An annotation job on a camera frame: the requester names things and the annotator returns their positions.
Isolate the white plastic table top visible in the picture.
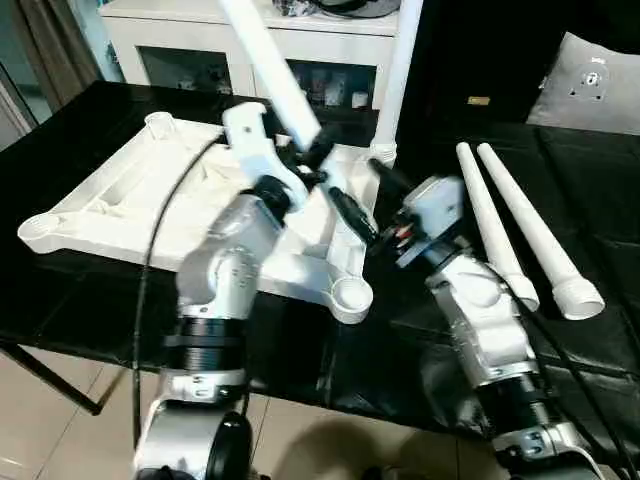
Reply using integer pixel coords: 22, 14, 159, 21
17, 112, 397, 325

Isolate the black case with gold label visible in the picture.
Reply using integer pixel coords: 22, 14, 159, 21
399, 0, 566, 131

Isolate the brown curtain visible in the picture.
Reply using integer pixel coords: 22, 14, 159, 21
14, 0, 101, 111

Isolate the white glass-door cabinet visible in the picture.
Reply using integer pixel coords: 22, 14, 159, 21
99, 0, 416, 109

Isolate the black mat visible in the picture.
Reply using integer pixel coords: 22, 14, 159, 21
0, 79, 640, 441

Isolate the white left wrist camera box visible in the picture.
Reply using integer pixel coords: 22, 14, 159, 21
221, 102, 310, 214

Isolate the grey pillow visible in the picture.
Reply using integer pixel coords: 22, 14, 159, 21
527, 32, 640, 136

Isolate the white plastic table leg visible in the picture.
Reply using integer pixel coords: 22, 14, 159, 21
475, 143, 607, 321
217, 0, 375, 286
368, 0, 425, 171
454, 142, 542, 312

